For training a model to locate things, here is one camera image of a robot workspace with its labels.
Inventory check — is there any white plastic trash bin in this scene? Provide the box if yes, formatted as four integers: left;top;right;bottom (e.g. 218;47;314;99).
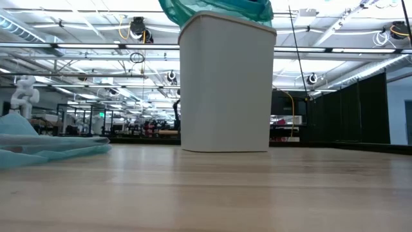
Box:
178;10;277;153

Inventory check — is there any green drawstring trash bag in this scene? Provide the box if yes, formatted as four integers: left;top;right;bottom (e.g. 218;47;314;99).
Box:
157;0;274;29

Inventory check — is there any light blue trash bag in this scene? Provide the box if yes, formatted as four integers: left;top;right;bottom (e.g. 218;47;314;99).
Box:
0;112;113;171

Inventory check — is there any black monitor screen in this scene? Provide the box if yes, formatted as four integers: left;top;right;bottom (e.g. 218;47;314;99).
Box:
270;90;307;116

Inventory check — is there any black curtain partition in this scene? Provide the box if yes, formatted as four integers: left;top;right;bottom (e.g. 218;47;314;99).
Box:
305;71;391;145

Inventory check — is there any black aluminium table frame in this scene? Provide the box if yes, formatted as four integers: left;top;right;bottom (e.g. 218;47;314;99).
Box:
108;137;412;155

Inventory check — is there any yellow hanging cable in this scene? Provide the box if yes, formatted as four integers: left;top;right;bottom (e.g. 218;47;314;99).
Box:
276;88;295;139

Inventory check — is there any hanging black cable coil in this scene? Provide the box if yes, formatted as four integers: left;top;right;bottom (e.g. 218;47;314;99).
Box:
129;52;145;64

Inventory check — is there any black ceiling cable reel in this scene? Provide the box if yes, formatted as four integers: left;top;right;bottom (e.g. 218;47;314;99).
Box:
129;15;155;44
389;20;410;41

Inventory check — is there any thin black hanging cable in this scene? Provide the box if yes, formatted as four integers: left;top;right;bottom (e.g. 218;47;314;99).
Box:
288;5;308;101

